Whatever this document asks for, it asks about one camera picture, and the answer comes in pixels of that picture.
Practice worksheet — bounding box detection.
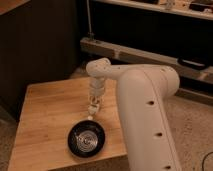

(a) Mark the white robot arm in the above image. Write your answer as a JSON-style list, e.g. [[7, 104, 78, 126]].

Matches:
[[86, 58, 182, 171]]

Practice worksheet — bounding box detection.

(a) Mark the black handle object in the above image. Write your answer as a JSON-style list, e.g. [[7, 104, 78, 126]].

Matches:
[[177, 58, 210, 70]]

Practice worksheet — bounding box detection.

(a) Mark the wooden table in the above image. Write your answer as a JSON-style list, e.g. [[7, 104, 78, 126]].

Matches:
[[8, 78, 129, 171]]

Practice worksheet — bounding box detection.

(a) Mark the grey metal beam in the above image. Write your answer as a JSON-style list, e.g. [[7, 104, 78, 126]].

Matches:
[[80, 37, 213, 84]]

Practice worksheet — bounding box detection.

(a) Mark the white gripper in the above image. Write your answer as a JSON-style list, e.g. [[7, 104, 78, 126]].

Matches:
[[88, 77, 105, 106]]

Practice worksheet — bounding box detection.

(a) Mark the black ceramic bowl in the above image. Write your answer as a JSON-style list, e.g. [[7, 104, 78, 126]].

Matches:
[[67, 120, 105, 158]]

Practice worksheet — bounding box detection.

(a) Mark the white plastic bottle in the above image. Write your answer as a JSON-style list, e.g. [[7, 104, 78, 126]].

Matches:
[[87, 104, 100, 120]]

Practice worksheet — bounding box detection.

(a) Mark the metal pole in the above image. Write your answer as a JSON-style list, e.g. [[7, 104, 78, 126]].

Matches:
[[86, 0, 94, 41]]

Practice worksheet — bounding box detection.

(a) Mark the wooden shelf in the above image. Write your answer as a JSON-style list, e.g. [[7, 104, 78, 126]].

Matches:
[[95, 0, 213, 21]]

